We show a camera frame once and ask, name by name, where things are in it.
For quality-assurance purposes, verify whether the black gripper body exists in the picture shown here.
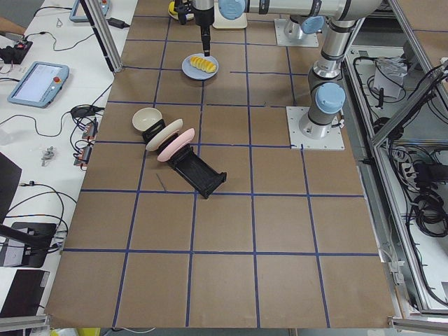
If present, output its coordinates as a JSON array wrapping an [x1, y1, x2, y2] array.
[[200, 25, 211, 51]]

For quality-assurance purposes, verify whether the striped bread roll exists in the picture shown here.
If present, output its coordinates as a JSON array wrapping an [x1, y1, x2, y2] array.
[[189, 55, 217, 74]]

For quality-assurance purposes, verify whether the blue plate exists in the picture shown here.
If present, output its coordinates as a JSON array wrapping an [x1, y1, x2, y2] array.
[[182, 53, 219, 81]]

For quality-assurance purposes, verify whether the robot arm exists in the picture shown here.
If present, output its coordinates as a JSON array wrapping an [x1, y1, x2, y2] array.
[[305, 1, 381, 127], [191, 0, 351, 57]]

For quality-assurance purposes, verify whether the cream plate with lemon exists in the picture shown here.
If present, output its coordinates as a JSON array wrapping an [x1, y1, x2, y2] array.
[[168, 1, 194, 20]]

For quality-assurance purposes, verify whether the pink plate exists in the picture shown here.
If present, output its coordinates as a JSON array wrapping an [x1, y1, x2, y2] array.
[[157, 128, 195, 162]]

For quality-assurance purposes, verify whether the cream plate in rack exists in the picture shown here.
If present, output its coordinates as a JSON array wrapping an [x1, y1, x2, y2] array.
[[146, 118, 183, 151]]

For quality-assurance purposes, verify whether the black plate rack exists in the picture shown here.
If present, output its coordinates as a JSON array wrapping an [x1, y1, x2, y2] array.
[[142, 119, 227, 199]]

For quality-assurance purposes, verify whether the white rectangular tray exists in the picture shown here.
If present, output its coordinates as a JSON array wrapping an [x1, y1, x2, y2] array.
[[213, 12, 248, 29]]

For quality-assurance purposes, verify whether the yellow lemon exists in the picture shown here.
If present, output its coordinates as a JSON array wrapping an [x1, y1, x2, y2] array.
[[169, 1, 176, 15]]

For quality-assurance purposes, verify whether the cream bowl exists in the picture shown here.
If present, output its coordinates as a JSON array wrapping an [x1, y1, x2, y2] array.
[[132, 107, 162, 132]]

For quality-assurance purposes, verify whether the black power adapter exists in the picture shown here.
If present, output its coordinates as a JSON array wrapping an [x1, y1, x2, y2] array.
[[107, 17, 130, 29]]

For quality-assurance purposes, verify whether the far teach pendant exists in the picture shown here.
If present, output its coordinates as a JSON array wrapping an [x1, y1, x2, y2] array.
[[69, 0, 115, 22]]

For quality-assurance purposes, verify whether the teach pendant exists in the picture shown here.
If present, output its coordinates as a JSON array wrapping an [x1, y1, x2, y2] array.
[[7, 62, 70, 108], [69, 0, 115, 22]]

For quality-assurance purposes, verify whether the near teach pendant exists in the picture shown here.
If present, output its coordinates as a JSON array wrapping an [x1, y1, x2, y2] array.
[[7, 62, 70, 108]]

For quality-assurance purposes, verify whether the aluminium frame post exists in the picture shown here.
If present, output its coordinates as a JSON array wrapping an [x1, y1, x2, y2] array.
[[80, 0, 123, 74]]

